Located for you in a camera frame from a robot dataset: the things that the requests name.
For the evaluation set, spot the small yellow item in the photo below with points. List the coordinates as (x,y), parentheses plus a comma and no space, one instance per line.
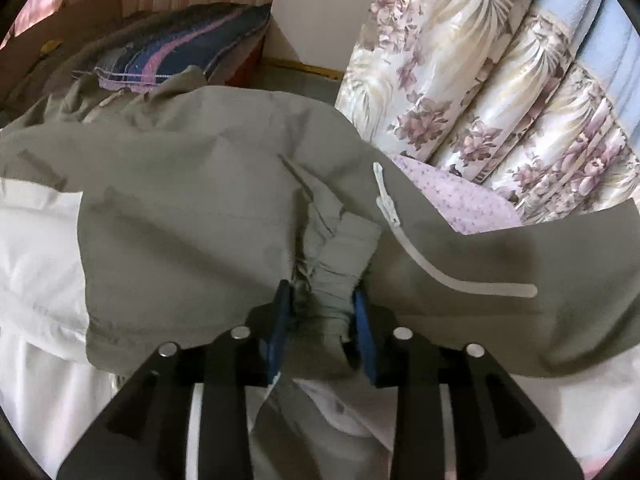
(46,46)

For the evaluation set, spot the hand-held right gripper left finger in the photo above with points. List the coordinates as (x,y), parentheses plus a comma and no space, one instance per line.
(280,321)

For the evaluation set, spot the white wardrobe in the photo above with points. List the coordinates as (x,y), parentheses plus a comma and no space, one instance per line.
(315,15)

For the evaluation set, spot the pink curtain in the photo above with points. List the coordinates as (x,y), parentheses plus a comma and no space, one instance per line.
(35,5)

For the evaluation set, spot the brown bed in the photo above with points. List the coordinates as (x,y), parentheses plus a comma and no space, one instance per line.
(55,65)

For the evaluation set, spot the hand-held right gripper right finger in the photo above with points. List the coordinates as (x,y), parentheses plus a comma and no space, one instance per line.
(364,332)

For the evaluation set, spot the floral curtain with blue top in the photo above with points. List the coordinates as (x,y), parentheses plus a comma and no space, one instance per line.
(480,85)

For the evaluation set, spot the white cloth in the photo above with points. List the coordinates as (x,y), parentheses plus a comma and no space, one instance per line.
(200,200)

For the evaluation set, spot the blue pink striped quilt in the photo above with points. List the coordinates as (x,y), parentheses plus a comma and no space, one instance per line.
(190,40)

